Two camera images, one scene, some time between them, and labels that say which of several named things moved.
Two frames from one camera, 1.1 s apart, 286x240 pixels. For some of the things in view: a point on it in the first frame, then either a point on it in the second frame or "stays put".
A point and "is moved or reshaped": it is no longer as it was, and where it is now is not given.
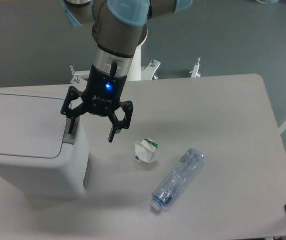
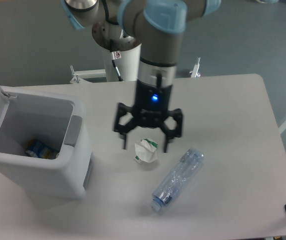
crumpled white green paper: x=145 y=150 stays put
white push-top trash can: x=26 y=143 is moved or reshaped
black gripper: x=102 y=95 -> x=152 y=103
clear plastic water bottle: x=189 y=161 stays put
